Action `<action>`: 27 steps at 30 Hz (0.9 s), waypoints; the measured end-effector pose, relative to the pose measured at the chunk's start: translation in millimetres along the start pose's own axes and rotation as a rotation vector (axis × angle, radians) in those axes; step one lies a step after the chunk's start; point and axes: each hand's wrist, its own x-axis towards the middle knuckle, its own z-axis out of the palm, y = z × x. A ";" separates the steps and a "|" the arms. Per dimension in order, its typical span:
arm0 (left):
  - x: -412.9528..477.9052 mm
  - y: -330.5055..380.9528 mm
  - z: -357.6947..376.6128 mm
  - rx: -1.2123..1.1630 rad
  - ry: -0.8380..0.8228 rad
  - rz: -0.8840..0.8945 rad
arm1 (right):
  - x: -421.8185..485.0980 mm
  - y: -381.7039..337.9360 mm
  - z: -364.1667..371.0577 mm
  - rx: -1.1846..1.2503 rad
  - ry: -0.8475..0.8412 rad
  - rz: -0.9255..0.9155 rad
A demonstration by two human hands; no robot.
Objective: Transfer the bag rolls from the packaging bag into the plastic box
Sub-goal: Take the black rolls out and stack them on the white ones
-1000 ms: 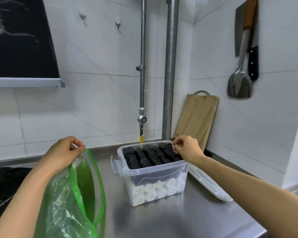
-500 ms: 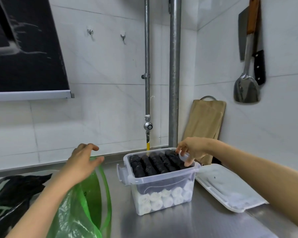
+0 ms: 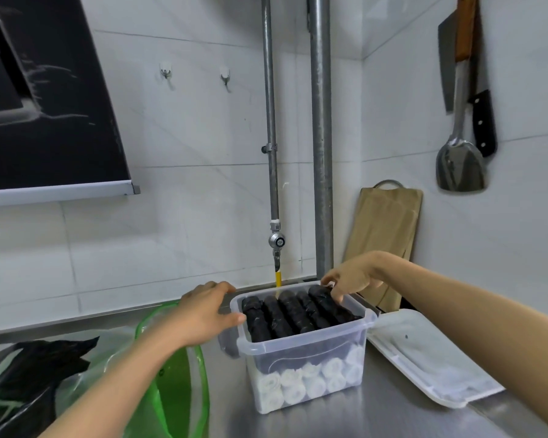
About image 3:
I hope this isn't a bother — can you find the person's left forearm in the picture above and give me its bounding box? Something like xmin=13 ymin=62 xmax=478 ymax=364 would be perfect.
xmin=40 ymin=315 xmax=197 ymax=438

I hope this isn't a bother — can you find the steel cleaver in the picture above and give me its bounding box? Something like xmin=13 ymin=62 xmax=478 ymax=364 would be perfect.
xmin=438 ymin=11 xmax=460 ymax=115

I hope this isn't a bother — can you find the white plastic box lid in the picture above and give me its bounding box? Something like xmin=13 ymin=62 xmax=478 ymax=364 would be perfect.
xmin=367 ymin=309 xmax=506 ymax=409

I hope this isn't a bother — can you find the clear plastic bag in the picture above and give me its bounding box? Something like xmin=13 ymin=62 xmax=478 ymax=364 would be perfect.
xmin=0 ymin=327 xmax=140 ymax=438

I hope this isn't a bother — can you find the black plastic bag roll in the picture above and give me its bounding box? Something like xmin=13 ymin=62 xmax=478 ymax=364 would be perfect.
xmin=308 ymin=286 xmax=364 ymax=322

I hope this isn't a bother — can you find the thin metal pipe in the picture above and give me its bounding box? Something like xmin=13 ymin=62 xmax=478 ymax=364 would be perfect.
xmin=261 ymin=0 xmax=280 ymax=222

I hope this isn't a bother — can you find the thick metal pipe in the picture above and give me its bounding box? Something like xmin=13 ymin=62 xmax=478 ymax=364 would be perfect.
xmin=306 ymin=0 xmax=334 ymax=282

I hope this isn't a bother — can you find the person's left hand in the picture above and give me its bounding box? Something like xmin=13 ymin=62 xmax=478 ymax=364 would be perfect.
xmin=171 ymin=282 xmax=247 ymax=348

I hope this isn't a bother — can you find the wooden cutting board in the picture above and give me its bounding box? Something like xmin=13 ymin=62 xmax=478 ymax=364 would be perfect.
xmin=342 ymin=179 xmax=424 ymax=313

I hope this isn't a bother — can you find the metal gas valve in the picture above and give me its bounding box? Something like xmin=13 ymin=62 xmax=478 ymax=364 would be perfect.
xmin=268 ymin=219 xmax=287 ymax=272

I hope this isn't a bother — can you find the green plastic bag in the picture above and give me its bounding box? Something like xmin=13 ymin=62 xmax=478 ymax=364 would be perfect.
xmin=134 ymin=301 xmax=210 ymax=438

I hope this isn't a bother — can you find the person's right forearm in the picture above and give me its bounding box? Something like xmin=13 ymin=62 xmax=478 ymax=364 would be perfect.
xmin=378 ymin=256 xmax=548 ymax=438

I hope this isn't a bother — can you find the black range hood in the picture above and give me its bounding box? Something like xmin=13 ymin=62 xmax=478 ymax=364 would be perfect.
xmin=0 ymin=0 xmax=142 ymax=208

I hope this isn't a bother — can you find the black-handled knife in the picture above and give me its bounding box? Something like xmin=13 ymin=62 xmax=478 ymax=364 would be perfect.
xmin=468 ymin=89 xmax=498 ymax=158

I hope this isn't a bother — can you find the row of white rolls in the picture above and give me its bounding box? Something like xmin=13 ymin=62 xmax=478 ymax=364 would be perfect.
xmin=255 ymin=344 xmax=366 ymax=414

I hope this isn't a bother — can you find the person's right hand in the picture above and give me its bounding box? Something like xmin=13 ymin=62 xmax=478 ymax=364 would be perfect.
xmin=321 ymin=252 xmax=389 ymax=305

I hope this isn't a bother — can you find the clear plastic storage box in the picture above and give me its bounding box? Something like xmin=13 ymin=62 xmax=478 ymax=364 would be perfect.
xmin=218 ymin=282 xmax=379 ymax=415

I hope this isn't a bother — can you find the metal spatula with wooden handle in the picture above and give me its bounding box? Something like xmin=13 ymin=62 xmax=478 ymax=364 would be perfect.
xmin=436 ymin=0 xmax=487 ymax=193

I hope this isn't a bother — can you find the row of black rolls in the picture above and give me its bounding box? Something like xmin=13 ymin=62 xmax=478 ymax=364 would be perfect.
xmin=241 ymin=289 xmax=343 ymax=343

